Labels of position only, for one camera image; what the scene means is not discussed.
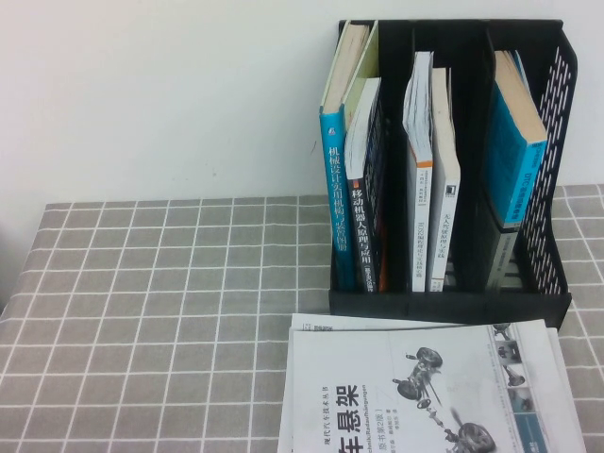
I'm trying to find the white self-driving book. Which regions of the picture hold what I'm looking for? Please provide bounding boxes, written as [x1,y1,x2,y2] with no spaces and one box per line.
[427,67,462,294]

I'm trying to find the teal hardcover mechanical design book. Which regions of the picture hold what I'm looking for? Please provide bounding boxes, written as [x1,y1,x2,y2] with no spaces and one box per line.
[319,21,382,292]

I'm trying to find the black spine mobile robot book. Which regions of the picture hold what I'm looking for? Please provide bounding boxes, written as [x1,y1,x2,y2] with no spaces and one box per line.
[344,76,384,294]

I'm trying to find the white book orange stripe spine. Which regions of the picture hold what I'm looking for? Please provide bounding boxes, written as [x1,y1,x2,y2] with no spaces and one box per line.
[401,50,435,294]

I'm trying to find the white car suspension book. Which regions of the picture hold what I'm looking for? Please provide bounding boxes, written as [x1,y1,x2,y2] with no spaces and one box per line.
[277,318,589,453]

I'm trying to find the black plastic book stand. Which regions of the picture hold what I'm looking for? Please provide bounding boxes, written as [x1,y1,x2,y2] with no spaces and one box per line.
[328,18,579,331]

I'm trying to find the dark grey spine book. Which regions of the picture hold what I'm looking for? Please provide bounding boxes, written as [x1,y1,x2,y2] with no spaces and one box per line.
[485,214,523,290]

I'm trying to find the teal paperback book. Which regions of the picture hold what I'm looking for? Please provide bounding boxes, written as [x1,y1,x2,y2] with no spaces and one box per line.
[485,49,549,226]

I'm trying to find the grey checked tablecloth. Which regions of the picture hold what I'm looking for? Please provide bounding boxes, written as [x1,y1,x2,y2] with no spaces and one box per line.
[0,183,604,453]

